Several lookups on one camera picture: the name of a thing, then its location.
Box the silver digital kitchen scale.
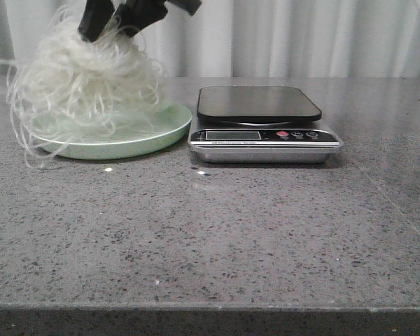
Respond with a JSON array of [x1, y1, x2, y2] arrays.
[[188, 86, 343, 164]]

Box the white pleated curtain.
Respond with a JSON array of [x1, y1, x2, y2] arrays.
[[0, 0, 420, 78]]

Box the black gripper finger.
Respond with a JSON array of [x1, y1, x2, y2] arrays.
[[117, 0, 167, 37], [78, 0, 115, 42]]

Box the pale green round plate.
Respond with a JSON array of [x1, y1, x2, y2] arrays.
[[34, 102, 193, 160]]

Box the white vermicelli noodle bundle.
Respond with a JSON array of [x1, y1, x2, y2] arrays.
[[0, 1, 169, 169]]

